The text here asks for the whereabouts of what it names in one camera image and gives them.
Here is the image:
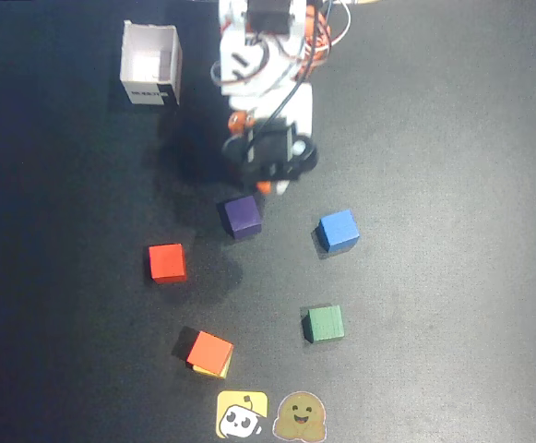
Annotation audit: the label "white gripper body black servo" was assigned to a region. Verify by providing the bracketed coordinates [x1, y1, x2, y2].
[227, 84, 316, 163]

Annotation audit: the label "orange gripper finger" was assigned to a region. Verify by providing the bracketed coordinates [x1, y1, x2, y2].
[228, 109, 274, 195]

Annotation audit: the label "orange wooden cube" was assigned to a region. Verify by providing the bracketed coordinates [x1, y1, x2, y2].
[185, 329, 235, 376]

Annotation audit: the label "purple wooden cube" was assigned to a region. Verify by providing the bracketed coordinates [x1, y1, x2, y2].
[222, 194, 264, 241]

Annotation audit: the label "blue wooden cube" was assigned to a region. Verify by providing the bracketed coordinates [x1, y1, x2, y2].
[316, 209, 361, 254]

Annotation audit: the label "red wooden cube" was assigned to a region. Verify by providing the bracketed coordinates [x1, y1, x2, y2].
[148, 243, 188, 285]

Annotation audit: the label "green wooden cube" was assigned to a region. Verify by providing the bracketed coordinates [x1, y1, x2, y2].
[301, 304, 346, 344]

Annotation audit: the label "yellow wooden cube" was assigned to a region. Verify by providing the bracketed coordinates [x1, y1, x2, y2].
[192, 355, 234, 381]

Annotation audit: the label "white open cardboard box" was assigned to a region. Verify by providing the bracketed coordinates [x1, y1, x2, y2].
[119, 19, 184, 108]

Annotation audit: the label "black fabric desk mat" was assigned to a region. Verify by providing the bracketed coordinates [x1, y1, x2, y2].
[0, 0, 536, 443]

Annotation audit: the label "hugging face emoji sticker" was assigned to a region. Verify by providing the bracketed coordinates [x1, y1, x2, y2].
[272, 390, 329, 441]

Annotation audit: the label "yellow robot face sticker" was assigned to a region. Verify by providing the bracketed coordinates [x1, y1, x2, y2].
[215, 390, 269, 440]

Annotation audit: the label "black camera cable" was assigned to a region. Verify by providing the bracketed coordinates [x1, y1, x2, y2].
[248, 0, 336, 139]

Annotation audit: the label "black oval wrist camera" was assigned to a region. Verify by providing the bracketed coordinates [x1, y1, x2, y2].
[220, 117, 321, 185]

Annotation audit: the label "red and white servo wires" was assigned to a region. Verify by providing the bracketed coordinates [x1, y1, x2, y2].
[209, 0, 352, 89]

